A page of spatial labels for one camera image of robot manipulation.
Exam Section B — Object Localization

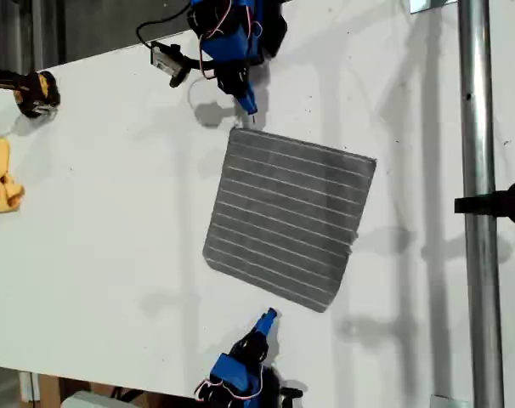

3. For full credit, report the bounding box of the grey striped towel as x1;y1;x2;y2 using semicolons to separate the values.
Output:
201;126;378;315

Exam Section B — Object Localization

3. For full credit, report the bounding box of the white foam box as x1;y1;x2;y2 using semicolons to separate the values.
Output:
60;389;129;408

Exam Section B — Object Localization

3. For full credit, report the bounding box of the brown cardboard box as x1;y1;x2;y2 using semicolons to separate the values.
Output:
38;373;165;408

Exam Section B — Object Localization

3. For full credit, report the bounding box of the white table leg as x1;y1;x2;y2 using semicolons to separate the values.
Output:
19;370;42;403

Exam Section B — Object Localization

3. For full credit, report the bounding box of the black clamp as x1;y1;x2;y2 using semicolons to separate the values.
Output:
454;180;515;225

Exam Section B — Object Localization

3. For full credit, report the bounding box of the black camera stalk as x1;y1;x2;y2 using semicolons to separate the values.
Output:
183;56;219;72

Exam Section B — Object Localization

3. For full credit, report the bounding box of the black camera cable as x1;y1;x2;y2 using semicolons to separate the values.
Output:
135;9;195;48

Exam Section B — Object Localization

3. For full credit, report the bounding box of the steel post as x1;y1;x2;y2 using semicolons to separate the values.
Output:
456;0;506;408

